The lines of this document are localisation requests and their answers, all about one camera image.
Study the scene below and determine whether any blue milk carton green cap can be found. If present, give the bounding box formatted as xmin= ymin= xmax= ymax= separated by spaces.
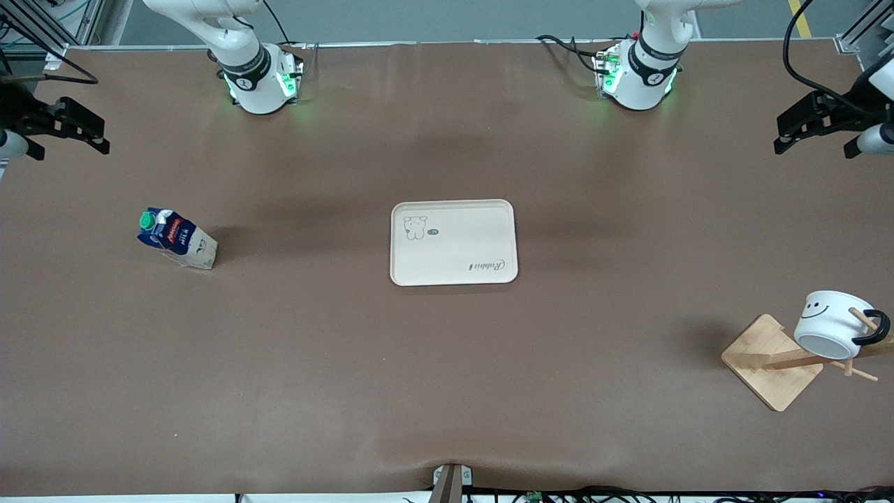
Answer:
xmin=137 ymin=207 xmax=219 ymax=270

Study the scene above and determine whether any white cup black handle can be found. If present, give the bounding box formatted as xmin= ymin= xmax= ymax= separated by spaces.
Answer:
xmin=793 ymin=291 xmax=891 ymax=361

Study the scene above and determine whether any wooden cup rack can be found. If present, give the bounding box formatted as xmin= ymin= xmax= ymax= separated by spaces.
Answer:
xmin=721 ymin=307 xmax=894 ymax=413

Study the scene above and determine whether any white rectangular tray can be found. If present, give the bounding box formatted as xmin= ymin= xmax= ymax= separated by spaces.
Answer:
xmin=390 ymin=199 xmax=519 ymax=287

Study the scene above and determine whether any aluminium frame profile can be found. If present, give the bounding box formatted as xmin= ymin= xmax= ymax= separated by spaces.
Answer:
xmin=0 ymin=0 xmax=105 ymax=71
xmin=835 ymin=0 xmax=894 ymax=55

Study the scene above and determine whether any black right arm base cable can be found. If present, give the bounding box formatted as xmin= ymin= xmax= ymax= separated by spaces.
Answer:
xmin=262 ymin=0 xmax=309 ymax=65

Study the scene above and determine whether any black arm base cable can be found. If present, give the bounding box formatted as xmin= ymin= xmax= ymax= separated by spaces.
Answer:
xmin=536 ymin=34 xmax=617 ymax=74
xmin=262 ymin=0 xmax=309 ymax=65

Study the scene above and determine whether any black left arm base cable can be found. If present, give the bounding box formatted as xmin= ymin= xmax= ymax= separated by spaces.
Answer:
xmin=536 ymin=34 xmax=617 ymax=74

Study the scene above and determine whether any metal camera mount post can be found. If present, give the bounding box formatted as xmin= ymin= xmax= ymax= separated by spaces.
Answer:
xmin=430 ymin=463 xmax=474 ymax=503

